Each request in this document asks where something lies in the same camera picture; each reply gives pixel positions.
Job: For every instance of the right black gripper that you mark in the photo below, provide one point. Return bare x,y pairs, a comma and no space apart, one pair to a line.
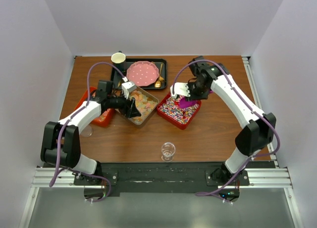
193,97

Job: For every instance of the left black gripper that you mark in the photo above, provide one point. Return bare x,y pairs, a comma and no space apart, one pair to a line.
133,112

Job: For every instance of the silver tin of gummies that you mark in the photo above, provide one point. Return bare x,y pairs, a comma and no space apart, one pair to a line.
146,104

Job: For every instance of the purple plastic scoop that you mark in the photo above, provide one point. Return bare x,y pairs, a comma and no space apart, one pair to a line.
184,103

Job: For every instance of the red box of lollipops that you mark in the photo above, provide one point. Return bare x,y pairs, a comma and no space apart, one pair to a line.
169,109

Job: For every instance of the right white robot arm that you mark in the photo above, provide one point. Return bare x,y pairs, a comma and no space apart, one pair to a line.
257,127

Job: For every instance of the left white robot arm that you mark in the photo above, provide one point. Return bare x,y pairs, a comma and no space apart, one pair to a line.
61,140

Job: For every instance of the orange candy box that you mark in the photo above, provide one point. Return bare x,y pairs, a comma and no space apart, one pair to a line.
104,116

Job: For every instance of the gold spoon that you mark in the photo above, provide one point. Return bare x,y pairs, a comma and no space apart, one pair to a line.
158,81

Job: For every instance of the gold fork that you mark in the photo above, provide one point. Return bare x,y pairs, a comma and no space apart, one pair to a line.
161,78

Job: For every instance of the pink polka dot plate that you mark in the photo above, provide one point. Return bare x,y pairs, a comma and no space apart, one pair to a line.
142,73

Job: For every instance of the clear jar lid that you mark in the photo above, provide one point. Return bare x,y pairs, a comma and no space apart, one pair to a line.
87,131

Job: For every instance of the clear glass jar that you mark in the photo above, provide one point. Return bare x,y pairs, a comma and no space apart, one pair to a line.
168,150

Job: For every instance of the dark green cup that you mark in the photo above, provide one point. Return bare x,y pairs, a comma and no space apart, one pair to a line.
119,59

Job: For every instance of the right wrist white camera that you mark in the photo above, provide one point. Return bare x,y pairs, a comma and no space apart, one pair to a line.
179,89

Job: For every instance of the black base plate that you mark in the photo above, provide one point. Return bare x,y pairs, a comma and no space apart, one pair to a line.
171,177

